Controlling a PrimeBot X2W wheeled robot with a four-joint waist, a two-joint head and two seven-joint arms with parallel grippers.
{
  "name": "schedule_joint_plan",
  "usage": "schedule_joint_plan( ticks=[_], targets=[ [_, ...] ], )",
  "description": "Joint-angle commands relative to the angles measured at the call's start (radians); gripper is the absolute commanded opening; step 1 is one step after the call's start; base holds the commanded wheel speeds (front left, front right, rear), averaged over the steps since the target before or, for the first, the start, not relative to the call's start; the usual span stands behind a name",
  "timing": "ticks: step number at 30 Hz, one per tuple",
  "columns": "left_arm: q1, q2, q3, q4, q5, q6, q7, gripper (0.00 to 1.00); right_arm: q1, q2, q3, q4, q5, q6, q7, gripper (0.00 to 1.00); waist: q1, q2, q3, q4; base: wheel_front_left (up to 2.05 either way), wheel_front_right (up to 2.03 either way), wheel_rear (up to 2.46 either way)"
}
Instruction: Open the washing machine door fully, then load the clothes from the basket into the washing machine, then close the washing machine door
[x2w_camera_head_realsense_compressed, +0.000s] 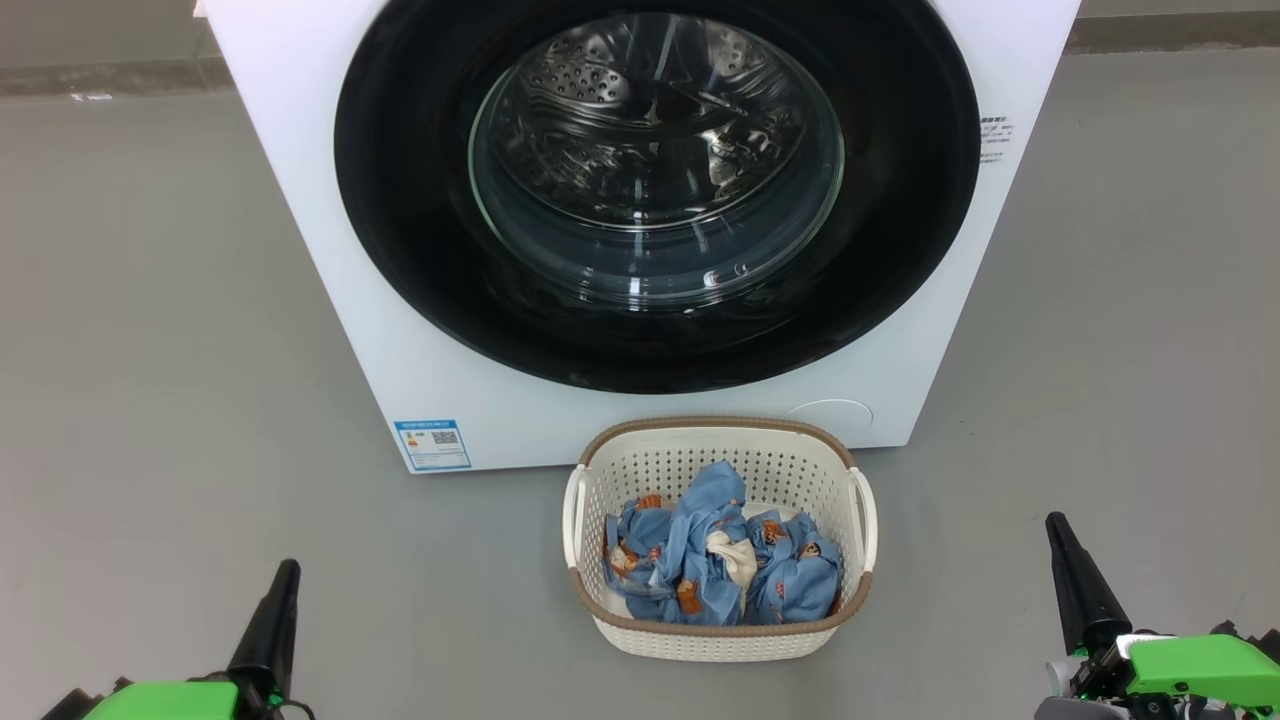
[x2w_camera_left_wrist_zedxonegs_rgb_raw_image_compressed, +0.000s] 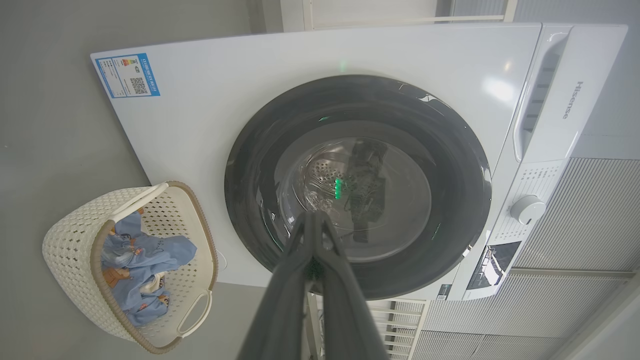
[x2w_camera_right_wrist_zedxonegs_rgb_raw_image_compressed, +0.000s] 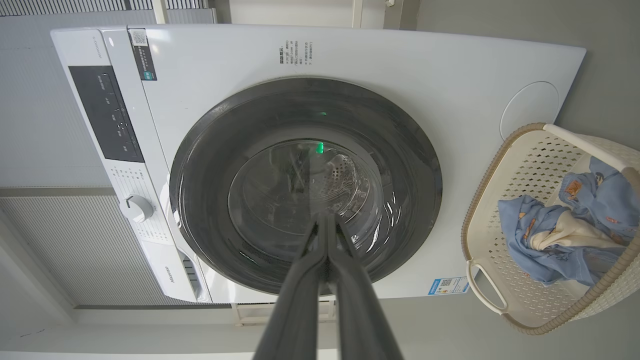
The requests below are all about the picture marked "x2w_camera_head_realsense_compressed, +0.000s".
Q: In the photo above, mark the white front-load washing machine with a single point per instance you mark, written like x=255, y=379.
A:
x=300, y=200

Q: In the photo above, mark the black washing machine door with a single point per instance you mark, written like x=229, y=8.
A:
x=400, y=200

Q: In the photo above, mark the blue garment with cream lining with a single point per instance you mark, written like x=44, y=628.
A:
x=710, y=500

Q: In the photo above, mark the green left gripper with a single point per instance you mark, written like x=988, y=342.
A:
x=165, y=703

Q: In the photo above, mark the blue garment with orange print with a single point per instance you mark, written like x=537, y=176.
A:
x=795, y=580

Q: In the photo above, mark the small printed text sticker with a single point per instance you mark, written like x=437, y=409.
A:
x=996, y=138

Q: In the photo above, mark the cream perforated laundry basket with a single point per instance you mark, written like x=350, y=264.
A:
x=650, y=470

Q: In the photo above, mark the blue energy label sticker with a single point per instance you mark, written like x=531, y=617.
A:
x=432, y=446

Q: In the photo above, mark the round white filter cover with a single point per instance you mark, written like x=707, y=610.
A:
x=828, y=416

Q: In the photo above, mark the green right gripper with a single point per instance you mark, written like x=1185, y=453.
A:
x=1190, y=670

